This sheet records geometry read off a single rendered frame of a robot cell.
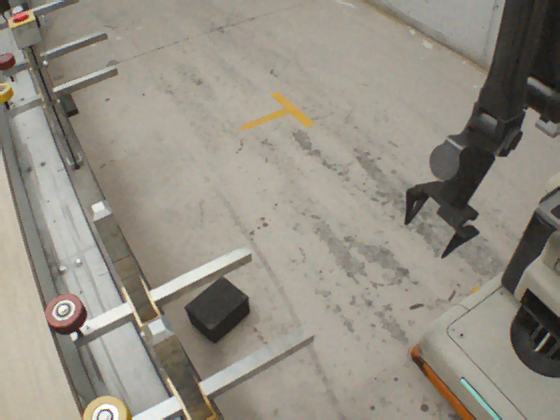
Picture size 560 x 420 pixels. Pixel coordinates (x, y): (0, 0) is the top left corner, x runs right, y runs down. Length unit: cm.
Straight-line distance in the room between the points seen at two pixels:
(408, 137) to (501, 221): 72
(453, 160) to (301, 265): 140
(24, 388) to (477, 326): 134
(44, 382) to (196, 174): 176
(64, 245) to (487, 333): 137
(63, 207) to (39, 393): 83
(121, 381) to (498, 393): 109
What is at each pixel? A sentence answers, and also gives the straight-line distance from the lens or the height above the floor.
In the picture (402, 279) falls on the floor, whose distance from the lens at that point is 210.
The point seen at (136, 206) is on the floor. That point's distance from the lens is 246.
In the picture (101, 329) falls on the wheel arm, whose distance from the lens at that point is 108.
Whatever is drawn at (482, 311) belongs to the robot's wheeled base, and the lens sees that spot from 175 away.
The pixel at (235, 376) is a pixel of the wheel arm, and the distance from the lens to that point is 95.
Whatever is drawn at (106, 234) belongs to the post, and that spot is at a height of 110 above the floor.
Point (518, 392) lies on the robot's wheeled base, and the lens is 165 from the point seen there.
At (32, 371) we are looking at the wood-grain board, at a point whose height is 90.
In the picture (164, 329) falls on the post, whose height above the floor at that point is 115.
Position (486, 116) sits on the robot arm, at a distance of 83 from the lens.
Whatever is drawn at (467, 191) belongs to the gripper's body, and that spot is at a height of 111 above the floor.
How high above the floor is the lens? 169
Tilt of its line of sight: 47 degrees down
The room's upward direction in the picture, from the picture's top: 3 degrees counter-clockwise
